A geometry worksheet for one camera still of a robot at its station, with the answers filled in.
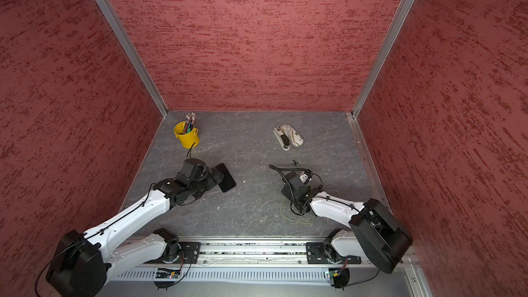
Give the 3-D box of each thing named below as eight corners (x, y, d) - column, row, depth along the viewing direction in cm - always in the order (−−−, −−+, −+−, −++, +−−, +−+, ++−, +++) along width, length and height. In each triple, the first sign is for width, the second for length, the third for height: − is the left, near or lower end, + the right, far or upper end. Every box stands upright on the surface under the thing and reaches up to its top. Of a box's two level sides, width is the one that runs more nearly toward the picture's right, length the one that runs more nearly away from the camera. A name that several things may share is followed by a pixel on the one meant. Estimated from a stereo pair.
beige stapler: (284, 151, 106) (284, 147, 103) (272, 132, 115) (273, 127, 111) (291, 149, 107) (291, 144, 104) (279, 130, 116) (279, 124, 112)
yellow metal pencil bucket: (177, 143, 109) (169, 129, 99) (187, 133, 113) (180, 119, 104) (192, 151, 106) (185, 137, 96) (202, 141, 110) (196, 127, 101)
